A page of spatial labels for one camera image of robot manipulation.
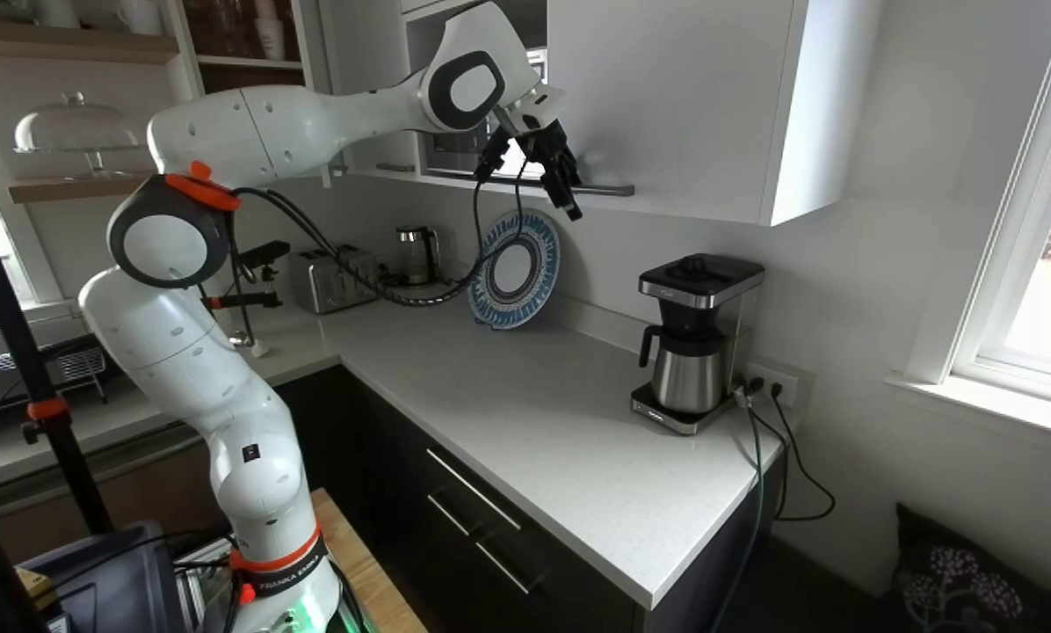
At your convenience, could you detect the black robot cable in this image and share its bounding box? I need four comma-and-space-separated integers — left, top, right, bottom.
229, 172, 530, 313

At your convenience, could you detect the steel black coffee maker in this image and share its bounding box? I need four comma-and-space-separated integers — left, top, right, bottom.
625, 250, 771, 440

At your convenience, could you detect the small silver kitchen appliance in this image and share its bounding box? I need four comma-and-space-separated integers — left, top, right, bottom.
395, 223, 445, 290

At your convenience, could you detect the blue white decorative plate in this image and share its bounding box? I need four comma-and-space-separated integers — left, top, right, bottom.
463, 209, 566, 336

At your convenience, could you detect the dark base cabinet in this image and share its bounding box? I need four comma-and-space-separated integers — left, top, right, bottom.
274, 365, 789, 633

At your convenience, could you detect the black power cord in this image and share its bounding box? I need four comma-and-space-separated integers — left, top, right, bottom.
768, 394, 842, 526

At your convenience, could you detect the teal power cord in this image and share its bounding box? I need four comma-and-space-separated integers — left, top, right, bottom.
708, 389, 776, 633

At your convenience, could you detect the dark floral cushion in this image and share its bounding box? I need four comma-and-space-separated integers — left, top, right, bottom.
891, 499, 1051, 633

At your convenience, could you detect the wooden wall shelf unit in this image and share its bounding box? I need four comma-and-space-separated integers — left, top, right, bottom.
0, 0, 331, 210

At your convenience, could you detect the white wall outlet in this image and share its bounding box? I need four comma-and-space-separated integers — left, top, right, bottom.
740, 357, 812, 413

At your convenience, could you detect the glass cake dome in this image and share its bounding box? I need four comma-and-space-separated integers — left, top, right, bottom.
8, 88, 148, 178

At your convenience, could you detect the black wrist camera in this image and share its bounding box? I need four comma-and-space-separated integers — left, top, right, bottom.
473, 124, 516, 183

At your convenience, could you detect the white cupboard door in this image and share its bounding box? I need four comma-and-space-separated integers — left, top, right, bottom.
545, 0, 812, 230

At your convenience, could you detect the short silver drawer handle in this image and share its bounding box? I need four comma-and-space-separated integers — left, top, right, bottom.
473, 537, 538, 602
422, 491, 473, 543

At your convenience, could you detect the silver toaster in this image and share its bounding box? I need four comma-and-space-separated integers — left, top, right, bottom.
292, 243, 385, 320

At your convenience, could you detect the black tripod with orange clamp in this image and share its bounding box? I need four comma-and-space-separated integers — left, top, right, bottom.
0, 183, 119, 633

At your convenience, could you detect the long silver drawer handle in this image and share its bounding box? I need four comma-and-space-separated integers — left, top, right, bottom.
422, 445, 527, 536

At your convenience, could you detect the dark blue plastic bin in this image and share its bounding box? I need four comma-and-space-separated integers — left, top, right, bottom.
12, 522, 194, 633

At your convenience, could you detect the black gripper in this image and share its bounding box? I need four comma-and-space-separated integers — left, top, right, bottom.
497, 91, 589, 226

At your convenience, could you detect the white wall cupboard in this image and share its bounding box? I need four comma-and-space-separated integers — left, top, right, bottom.
310, 0, 885, 232

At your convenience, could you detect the white framed window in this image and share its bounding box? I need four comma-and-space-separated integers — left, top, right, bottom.
891, 0, 1051, 445

